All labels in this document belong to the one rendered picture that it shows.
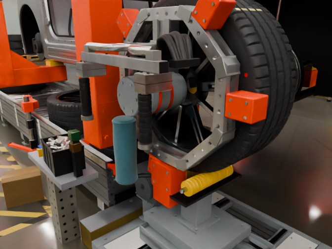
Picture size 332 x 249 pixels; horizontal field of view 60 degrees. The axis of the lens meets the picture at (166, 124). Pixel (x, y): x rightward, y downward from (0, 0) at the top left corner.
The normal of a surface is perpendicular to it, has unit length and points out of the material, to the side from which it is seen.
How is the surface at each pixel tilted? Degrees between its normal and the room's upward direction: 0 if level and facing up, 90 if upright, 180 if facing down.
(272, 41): 59
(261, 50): 64
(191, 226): 0
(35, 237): 0
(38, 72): 90
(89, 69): 90
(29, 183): 90
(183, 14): 90
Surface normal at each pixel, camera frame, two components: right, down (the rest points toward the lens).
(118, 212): 0.00, -0.95
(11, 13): 0.65, 0.24
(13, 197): 0.47, 0.28
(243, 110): -0.75, 0.21
